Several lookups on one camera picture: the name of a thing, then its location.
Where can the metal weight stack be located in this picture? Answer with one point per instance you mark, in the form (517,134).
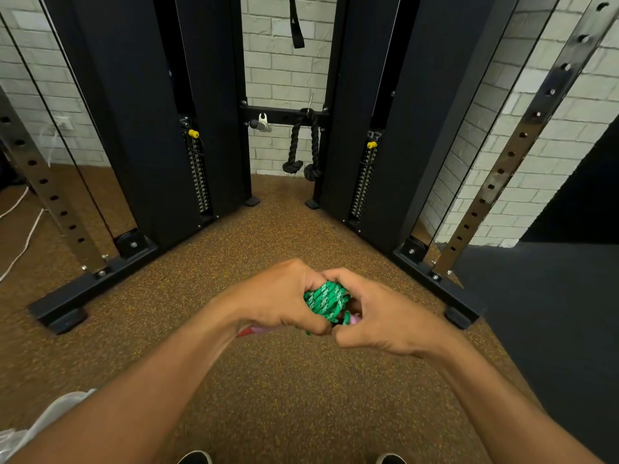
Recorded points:
(200,178)
(361,183)

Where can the person's right hand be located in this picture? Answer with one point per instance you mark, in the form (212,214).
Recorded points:
(391,323)

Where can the person's black shoe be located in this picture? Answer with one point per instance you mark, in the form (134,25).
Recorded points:
(391,460)
(194,459)

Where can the black crossbar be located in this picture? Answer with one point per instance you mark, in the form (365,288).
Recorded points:
(283,115)

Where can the person's right black shoe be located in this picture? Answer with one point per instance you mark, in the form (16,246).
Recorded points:
(391,460)

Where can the person's right forearm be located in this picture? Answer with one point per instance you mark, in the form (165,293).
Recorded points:
(512,410)

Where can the chrome perforated upright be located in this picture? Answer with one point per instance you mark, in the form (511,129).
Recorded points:
(48,188)
(522,130)

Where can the person's left hand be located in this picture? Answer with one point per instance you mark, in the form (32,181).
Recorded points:
(271,294)

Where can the person's left forearm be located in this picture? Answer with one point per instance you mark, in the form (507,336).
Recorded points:
(130,401)

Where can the black steel base beam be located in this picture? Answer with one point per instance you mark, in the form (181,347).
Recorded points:
(82,289)
(454,299)

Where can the person's left black shoe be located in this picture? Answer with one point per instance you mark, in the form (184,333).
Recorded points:
(194,459)

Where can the white wall socket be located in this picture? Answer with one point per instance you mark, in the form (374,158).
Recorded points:
(63,123)

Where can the clear plastic box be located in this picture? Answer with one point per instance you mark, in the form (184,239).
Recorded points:
(38,422)

